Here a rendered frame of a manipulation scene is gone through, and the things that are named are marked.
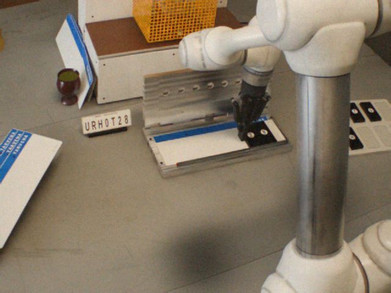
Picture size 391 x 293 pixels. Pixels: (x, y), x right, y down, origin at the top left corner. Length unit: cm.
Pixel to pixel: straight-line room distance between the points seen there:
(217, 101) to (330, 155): 82
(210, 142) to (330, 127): 79
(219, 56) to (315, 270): 59
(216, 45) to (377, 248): 62
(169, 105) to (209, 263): 53
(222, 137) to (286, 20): 91
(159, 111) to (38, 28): 80
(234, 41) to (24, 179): 66
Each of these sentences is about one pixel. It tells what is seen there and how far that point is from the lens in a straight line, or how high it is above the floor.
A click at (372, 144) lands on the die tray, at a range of 187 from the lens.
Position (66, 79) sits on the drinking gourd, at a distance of 175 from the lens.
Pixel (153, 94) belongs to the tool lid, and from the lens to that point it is 161.
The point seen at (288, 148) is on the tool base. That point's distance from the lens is 172.
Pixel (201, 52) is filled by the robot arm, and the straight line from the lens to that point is 135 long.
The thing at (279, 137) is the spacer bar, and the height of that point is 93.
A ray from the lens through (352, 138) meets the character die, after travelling 184.
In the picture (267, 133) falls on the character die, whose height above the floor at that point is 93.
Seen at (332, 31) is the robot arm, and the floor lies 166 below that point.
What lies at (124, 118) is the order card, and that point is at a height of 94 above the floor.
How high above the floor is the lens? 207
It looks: 44 degrees down
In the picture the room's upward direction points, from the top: 9 degrees clockwise
